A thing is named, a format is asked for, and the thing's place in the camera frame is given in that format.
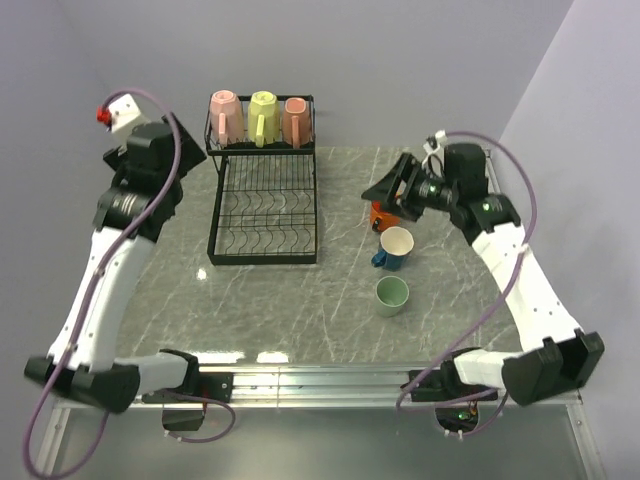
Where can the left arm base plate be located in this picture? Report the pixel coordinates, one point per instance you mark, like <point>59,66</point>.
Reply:
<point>209,385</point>

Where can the salmon floral mug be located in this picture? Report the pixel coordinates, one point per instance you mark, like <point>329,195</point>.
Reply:
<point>296,123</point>

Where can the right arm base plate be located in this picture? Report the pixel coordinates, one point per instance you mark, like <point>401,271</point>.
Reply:
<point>442,385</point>

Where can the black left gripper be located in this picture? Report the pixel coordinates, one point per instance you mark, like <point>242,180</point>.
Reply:
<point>192,154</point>

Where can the orange mug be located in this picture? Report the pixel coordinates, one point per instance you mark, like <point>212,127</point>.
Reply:
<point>381,220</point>

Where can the yellow-green faceted mug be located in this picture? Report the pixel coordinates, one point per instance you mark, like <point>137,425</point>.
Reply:
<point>263,118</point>

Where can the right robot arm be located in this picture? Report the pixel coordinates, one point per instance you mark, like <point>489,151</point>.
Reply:
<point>556,355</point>

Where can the blue mug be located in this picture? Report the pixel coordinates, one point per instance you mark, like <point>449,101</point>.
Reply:
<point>395,245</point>

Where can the light green tumbler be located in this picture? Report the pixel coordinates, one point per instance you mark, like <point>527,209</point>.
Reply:
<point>391,295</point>

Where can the aluminium mounting rail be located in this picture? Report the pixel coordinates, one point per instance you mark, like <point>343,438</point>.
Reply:
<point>331,422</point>

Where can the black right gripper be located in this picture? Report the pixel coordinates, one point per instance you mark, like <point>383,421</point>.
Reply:
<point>409,170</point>

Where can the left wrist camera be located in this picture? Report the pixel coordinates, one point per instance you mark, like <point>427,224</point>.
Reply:
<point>121,117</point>

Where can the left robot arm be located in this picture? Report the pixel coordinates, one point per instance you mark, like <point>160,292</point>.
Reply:
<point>81,364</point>

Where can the pale pink mug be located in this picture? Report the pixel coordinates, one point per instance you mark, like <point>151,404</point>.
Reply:
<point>226,118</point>

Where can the black wire dish rack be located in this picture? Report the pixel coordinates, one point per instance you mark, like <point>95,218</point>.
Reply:
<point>266,204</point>

